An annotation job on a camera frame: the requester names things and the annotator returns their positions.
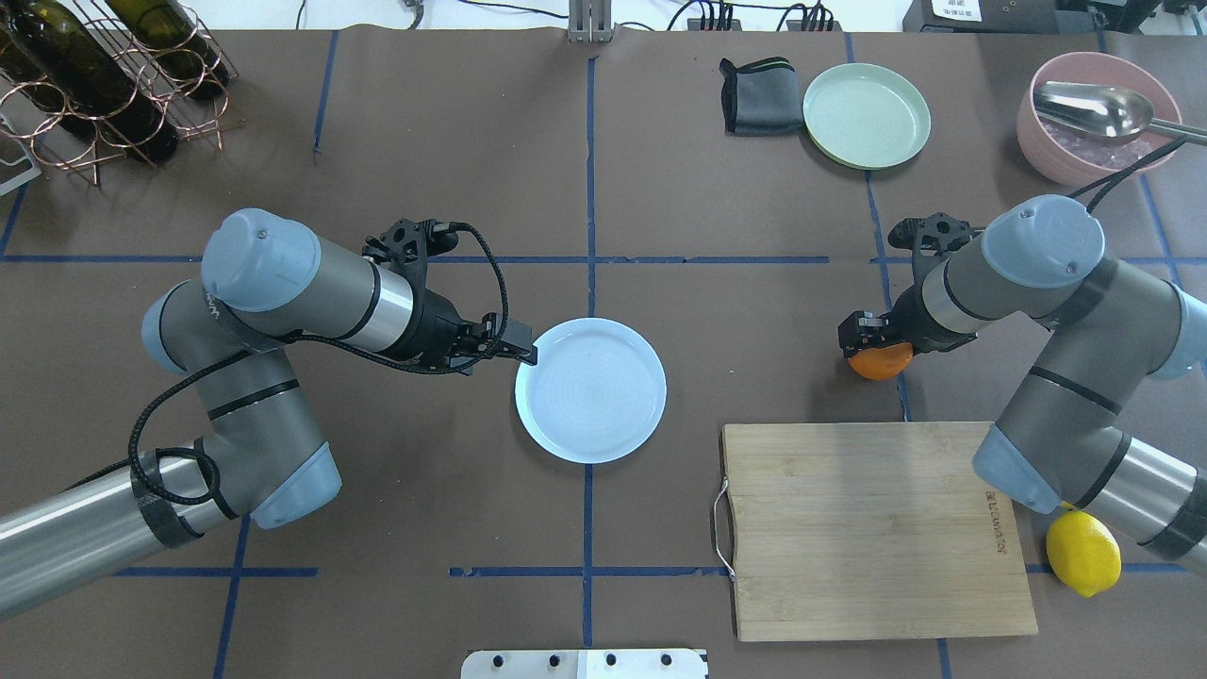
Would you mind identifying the white camera stand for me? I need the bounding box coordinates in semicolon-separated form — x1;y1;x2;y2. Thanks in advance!
460;648;710;678

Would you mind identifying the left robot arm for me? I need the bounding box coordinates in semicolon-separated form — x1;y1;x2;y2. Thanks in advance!
2;209;538;619

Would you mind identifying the white wire cup rack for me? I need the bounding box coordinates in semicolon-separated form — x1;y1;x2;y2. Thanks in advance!
1;115;42;197

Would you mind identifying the light blue plate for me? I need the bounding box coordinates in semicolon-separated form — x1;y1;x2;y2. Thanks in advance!
514;318;667;464

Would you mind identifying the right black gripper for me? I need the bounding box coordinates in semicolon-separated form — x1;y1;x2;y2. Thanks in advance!
836;283;978;357

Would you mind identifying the aluminium frame post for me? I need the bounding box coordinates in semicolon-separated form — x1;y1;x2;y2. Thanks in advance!
568;0;616;43

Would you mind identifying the pink bowl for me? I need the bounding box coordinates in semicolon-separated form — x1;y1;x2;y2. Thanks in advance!
1015;52;1182;188

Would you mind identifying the metal scoop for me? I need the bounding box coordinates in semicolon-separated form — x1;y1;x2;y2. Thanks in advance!
1032;81;1206;145

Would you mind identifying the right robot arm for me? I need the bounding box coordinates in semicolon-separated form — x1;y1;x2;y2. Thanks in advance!
836;194;1206;575

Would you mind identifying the dark green wine bottle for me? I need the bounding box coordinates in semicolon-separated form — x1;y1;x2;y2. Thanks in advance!
2;1;177;164
1;27;56;95
107;1;231;103

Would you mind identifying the yellow lemon near board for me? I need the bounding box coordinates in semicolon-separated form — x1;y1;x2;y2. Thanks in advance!
1044;508;1123;599

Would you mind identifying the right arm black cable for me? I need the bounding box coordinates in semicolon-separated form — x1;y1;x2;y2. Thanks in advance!
1066;137;1189;210

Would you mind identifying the copper wire bottle rack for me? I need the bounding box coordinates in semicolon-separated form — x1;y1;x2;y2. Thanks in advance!
1;1;247;186

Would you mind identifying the bamboo cutting board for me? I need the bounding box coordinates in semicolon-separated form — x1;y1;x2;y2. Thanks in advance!
721;422;1038;643

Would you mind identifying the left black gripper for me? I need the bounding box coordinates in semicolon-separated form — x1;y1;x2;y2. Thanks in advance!
406;289;538;373

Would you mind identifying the black computer box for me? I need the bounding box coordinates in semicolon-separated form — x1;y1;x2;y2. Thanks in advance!
900;1;1100;35

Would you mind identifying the green plate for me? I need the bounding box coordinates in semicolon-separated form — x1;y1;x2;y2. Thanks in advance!
801;63;932;171

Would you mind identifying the dark grey folded cloth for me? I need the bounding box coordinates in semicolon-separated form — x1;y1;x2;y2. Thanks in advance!
719;57;805;137

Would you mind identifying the orange fruit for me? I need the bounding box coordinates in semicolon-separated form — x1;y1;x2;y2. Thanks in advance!
846;343;915;381

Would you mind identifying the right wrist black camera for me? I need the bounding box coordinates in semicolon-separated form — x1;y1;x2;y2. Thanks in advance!
887;212;982;283

